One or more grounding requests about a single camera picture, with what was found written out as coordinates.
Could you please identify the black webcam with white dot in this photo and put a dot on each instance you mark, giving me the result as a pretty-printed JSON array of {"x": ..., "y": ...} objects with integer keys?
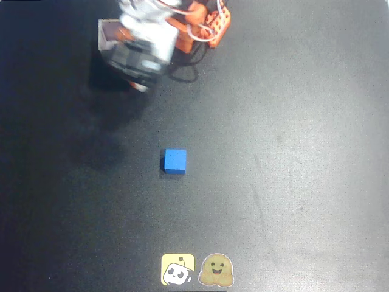
[{"x": 130, "y": 61}]

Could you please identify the white cardboard box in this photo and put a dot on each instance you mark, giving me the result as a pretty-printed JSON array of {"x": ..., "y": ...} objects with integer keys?
[{"x": 106, "y": 33}]

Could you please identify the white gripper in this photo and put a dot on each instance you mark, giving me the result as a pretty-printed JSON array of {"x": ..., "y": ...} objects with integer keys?
[{"x": 135, "y": 67}]

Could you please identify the white and orange robot arm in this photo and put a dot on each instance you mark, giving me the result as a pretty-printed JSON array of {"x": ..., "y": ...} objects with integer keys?
[{"x": 218, "y": 21}]

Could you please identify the blue cube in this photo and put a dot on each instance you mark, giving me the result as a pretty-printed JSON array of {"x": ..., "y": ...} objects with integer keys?
[{"x": 174, "y": 161}]

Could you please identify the smiling hugging face sticker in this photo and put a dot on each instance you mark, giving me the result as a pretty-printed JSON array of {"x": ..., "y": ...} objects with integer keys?
[{"x": 216, "y": 270}]

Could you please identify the yellow robot face sticker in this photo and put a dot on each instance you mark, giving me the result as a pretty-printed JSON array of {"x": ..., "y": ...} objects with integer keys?
[{"x": 177, "y": 269}]

